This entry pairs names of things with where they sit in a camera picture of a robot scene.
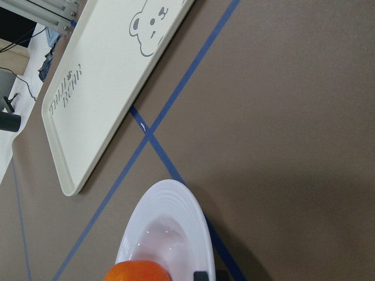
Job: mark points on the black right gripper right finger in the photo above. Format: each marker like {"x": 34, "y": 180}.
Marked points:
{"x": 222, "y": 275}

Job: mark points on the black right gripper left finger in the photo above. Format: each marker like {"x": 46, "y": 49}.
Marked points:
{"x": 200, "y": 276}

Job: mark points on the white round plate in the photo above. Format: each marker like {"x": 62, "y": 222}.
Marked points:
{"x": 168, "y": 227}

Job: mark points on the orange mandarin fruit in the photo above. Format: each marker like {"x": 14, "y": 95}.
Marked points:
{"x": 137, "y": 270}

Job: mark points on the cream bear print tray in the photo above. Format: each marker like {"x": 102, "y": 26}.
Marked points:
{"x": 110, "y": 55}

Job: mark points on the folded navy umbrella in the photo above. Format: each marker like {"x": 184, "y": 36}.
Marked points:
{"x": 44, "y": 69}

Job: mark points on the aluminium frame post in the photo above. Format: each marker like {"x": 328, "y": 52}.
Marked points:
{"x": 57, "y": 15}

